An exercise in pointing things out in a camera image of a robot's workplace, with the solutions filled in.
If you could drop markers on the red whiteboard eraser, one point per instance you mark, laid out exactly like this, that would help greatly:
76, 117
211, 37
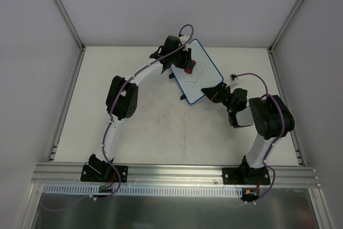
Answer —
189, 69

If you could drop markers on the white slotted cable duct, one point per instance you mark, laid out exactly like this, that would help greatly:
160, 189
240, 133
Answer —
93, 189

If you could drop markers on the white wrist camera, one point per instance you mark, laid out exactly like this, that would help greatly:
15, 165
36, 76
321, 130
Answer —
184, 41
233, 77

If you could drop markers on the left aluminium frame post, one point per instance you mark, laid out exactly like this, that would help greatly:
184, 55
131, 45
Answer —
61, 8

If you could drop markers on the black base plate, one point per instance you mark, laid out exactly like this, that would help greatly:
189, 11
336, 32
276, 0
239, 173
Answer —
252, 176
104, 173

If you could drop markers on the blue framed whiteboard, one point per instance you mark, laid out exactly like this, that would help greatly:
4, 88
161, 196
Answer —
203, 75

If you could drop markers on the aluminium mounting rail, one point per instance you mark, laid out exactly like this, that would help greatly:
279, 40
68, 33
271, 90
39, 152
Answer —
174, 175

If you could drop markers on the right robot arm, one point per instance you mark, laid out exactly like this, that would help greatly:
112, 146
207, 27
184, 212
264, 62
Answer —
272, 121

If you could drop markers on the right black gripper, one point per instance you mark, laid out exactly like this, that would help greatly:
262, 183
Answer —
221, 94

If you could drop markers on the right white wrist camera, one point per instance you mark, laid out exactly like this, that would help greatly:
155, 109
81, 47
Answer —
233, 77

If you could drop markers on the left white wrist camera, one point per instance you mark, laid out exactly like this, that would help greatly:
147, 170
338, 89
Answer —
184, 41

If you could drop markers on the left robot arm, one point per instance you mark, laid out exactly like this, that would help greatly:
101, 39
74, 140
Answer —
122, 100

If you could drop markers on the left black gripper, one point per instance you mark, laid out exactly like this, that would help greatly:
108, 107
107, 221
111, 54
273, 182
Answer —
181, 61

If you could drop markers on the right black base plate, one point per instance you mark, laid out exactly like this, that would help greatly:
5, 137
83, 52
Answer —
252, 176

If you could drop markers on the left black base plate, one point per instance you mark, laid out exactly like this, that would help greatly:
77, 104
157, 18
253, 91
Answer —
104, 173

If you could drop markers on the right aluminium frame post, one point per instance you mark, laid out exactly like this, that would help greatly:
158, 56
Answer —
291, 15

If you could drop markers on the aluminium frame post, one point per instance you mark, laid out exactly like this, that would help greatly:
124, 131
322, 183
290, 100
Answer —
61, 8
291, 15

